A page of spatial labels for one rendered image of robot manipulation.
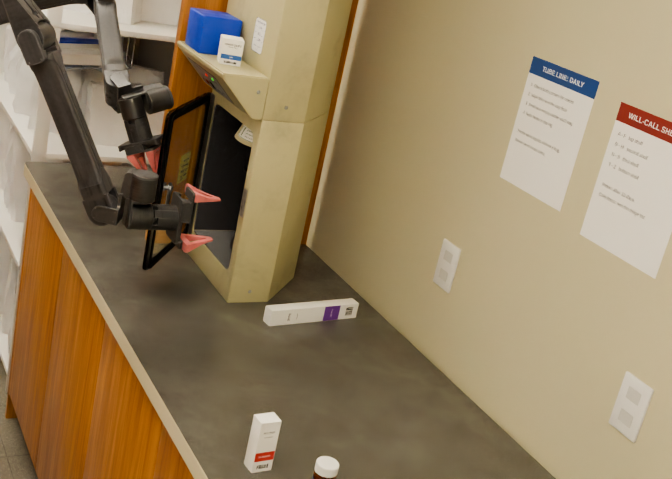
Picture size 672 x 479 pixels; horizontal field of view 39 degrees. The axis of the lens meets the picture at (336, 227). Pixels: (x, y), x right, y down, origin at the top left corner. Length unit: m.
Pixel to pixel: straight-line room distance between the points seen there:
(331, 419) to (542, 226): 0.60
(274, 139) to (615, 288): 0.86
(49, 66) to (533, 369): 1.18
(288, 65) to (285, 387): 0.73
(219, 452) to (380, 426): 0.37
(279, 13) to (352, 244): 0.78
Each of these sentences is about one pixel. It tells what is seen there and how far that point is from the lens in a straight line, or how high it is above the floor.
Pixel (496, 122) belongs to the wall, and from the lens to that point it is 2.20.
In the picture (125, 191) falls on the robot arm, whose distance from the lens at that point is 2.08.
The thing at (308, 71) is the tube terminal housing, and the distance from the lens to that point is 2.25.
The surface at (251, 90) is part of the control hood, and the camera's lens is 2.21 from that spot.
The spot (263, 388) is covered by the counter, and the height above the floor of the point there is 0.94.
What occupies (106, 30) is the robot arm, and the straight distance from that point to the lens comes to 2.57.
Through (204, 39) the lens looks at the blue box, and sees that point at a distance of 2.34.
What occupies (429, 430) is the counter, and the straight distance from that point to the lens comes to 2.05.
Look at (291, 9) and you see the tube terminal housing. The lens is 2.20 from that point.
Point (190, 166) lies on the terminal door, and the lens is 2.49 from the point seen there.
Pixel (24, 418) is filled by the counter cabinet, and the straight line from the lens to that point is 3.30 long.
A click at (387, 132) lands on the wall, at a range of 2.56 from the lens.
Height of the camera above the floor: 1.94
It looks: 19 degrees down
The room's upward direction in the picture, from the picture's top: 13 degrees clockwise
